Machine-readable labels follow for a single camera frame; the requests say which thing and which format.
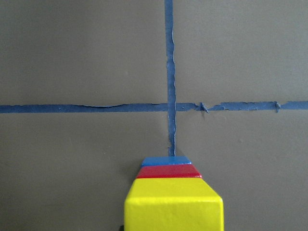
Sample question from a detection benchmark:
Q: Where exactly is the blue tape strip lengthwise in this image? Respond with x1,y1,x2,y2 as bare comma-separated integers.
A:
164,0,176,156

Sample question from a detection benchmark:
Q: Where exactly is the blue wooden block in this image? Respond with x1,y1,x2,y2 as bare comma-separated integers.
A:
141,156,192,167

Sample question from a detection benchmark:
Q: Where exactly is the red wooden block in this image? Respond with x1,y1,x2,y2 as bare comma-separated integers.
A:
136,164,202,179

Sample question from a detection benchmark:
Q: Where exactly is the blue tape strip crosswise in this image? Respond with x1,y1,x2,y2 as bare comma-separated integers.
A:
0,101,308,114

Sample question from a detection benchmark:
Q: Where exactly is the yellow wooden block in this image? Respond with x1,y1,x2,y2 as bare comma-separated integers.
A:
124,178,224,231

